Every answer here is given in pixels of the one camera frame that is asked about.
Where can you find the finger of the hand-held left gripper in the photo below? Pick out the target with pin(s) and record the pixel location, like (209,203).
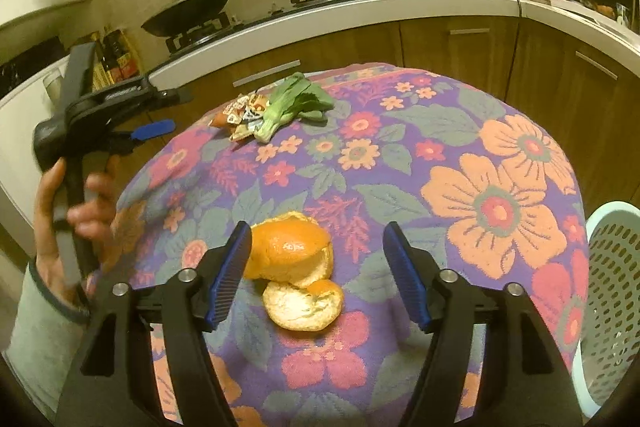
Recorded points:
(170,96)
(155,129)

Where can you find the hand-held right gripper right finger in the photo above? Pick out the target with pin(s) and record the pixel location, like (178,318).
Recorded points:
(407,277)

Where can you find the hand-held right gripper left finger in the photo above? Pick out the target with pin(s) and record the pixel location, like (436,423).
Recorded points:
(230,277)

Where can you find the orange peel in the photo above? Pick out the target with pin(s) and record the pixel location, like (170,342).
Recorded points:
(295,262)

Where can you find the teal plastic basket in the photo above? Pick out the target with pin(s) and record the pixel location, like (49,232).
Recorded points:
(615,297)

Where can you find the person's left forearm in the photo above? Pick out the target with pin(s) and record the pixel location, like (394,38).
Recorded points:
(35,347)

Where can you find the person's left hand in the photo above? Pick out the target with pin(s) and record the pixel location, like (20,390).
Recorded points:
(102,212)

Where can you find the group of sauce bottles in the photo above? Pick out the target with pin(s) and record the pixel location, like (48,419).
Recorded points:
(117,59)

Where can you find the crumpled snack wrappers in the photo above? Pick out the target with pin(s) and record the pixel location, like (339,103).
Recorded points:
(240,114)

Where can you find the green bok choy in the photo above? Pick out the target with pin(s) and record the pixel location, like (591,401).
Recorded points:
(295,104)

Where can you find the white countertop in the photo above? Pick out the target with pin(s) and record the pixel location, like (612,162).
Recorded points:
(350,9)

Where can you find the wooden base cabinets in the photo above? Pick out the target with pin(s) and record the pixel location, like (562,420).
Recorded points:
(450,42)

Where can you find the small steel cup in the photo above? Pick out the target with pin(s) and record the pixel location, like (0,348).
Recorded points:
(622,13)

